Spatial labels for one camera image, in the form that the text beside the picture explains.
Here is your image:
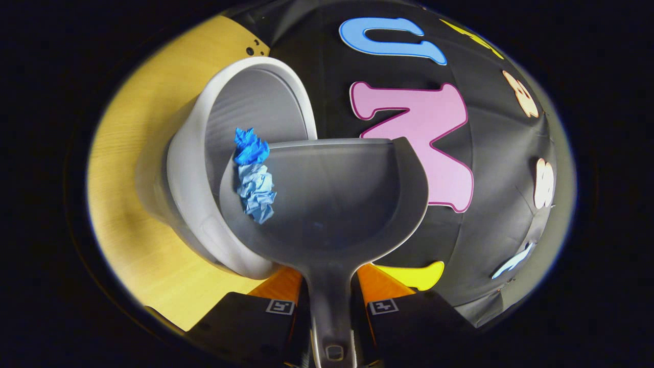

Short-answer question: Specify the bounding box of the light blue paper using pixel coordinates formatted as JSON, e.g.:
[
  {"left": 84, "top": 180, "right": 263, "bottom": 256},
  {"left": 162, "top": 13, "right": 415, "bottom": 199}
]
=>
[{"left": 236, "top": 163, "right": 277, "bottom": 225}]

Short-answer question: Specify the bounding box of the grey plastic dustpan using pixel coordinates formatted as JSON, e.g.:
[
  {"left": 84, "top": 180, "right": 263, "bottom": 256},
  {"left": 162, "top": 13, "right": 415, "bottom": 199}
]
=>
[{"left": 220, "top": 137, "right": 430, "bottom": 368}]

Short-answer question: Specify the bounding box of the dark blue paper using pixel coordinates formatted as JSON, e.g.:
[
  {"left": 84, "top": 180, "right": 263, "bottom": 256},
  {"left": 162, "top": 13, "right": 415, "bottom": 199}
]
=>
[{"left": 233, "top": 127, "right": 270, "bottom": 166}]

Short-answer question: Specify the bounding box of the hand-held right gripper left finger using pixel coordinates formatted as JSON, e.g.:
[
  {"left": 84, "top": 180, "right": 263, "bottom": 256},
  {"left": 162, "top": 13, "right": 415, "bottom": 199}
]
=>
[{"left": 189, "top": 266, "right": 308, "bottom": 367}]

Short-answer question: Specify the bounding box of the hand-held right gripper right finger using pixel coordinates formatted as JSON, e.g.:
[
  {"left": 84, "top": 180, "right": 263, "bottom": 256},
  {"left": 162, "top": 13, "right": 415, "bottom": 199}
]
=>
[{"left": 355, "top": 263, "right": 477, "bottom": 367}]

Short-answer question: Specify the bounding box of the wooden desktop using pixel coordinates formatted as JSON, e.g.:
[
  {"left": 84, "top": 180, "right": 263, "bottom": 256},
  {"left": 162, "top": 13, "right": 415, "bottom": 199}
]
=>
[{"left": 87, "top": 14, "right": 293, "bottom": 332}]

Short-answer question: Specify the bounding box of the grey ribbed garbage bin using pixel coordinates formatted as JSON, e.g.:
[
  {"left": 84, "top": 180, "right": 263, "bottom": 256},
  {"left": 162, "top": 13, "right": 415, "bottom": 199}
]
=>
[{"left": 137, "top": 56, "right": 318, "bottom": 281}]

